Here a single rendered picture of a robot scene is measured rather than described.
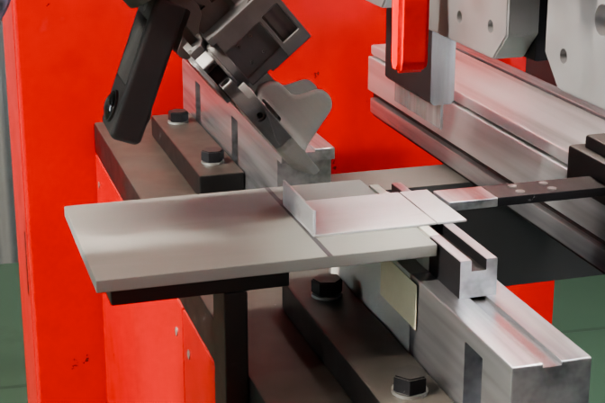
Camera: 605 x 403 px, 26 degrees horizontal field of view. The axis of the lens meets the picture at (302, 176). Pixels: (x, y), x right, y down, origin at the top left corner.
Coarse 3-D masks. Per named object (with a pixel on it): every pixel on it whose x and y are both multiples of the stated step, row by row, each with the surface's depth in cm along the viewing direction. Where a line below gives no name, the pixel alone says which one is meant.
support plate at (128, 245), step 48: (240, 192) 114; (336, 192) 114; (96, 240) 102; (144, 240) 102; (192, 240) 102; (240, 240) 102; (288, 240) 102; (336, 240) 102; (384, 240) 102; (96, 288) 94
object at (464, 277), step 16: (448, 224) 105; (432, 240) 102; (448, 240) 104; (464, 240) 102; (432, 256) 103; (448, 256) 99; (464, 256) 98; (480, 256) 99; (432, 272) 103; (448, 272) 100; (464, 272) 98; (480, 272) 98; (496, 272) 98; (448, 288) 100; (464, 288) 98; (480, 288) 98
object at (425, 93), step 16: (432, 32) 100; (432, 48) 100; (448, 48) 101; (432, 64) 101; (448, 64) 101; (400, 80) 107; (416, 80) 104; (432, 80) 101; (448, 80) 102; (400, 96) 110; (416, 96) 107; (432, 96) 102; (448, 96) 102; (416, 112) 107; (432, 112) 104
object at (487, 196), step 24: (576, 144) 120; (600, 144) 116; (576, 168) 119; (600, 168) 114; (456, 192) 112; (480, 192) 112; (504, 192) 112; (528, 192) 112; (552, 192) 112; (576, 192) 113; (600, 192) 113
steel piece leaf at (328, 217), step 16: (288, 192) 108; (288, 208) 108; (304, 208) 104; (320, 208) 109; (336, 208) 109; (352, 208) 109; (368, 208) 109; (384, 208) 109; (400, 208) 109; (416, 208) 109; (304, 224) 104; (320, 224) 105; (336, 224) 105; (352, 224) 105; (368, 224) 105; (384, 224) 105; (400, 224) 105; (416, 224) 105; (432, 224) 105
